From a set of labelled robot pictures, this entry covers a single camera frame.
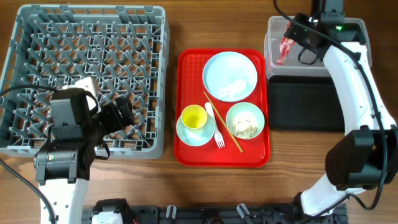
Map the red snack wrapper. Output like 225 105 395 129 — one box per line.
276 37 295 65

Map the yellow cup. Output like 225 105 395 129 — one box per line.
181 105 208 129

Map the small light blue bowl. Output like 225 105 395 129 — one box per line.
176 116 215 147

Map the green bowl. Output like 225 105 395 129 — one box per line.
226 102 266 139

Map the rice food waste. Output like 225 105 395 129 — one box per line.
230 111 258 139

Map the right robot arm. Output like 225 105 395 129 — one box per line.
284 13 397 218

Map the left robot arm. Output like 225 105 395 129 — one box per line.
34 88 134 223

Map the grey dishwasher rack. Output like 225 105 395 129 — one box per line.
1 5 170 159

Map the clear plastic bin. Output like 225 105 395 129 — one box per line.
264 16 373 78

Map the black tray bin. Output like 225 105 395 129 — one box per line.
268 75 345 132

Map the large light blue plate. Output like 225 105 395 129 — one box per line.
202 51 257 102

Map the white plastic fork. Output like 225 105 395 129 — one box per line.
205 102 225 148

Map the wooden chopstick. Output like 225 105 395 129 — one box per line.
203 91 244 153

